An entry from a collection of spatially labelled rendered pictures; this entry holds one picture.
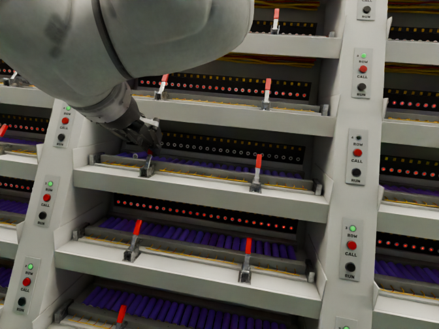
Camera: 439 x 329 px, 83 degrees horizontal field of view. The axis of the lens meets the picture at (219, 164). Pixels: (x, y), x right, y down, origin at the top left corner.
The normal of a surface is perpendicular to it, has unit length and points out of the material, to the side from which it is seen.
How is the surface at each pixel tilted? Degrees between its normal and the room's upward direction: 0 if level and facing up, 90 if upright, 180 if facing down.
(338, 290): 90
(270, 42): 111
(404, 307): 21
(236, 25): 132
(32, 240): 90
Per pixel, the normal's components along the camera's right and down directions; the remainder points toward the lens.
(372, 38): -0.11, -0.16
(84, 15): 0.13, -0.02
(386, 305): 0.09, -0.97
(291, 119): -0.15, 0.21
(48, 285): 0.98, 0.12
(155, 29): 0.07, 0.78
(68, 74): 0.30, 0.89
